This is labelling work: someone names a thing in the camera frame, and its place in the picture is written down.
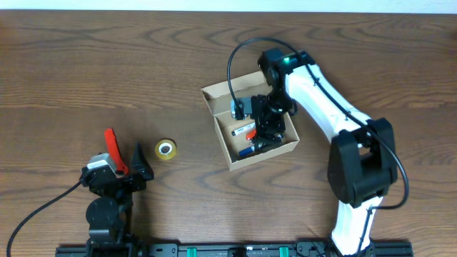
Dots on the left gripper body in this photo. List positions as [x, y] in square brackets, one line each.
[131, 185]

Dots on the red black stapler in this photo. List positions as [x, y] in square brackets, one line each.
[250, 135]

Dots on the black whiteboard marker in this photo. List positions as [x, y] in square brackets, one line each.
[243, 129]

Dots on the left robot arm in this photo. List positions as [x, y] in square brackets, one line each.
[109, 216]

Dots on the open cardboard box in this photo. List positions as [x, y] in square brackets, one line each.
[218, 99]

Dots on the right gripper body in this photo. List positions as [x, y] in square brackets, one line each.
[268, 107]

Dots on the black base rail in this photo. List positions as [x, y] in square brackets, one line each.
[297, 249]

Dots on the blue whiteboard marker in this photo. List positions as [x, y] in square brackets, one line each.
[247, 151]

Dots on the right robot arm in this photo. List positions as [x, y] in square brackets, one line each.
[362, 162]

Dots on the yellow tape roll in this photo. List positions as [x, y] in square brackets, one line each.
[165, 149]

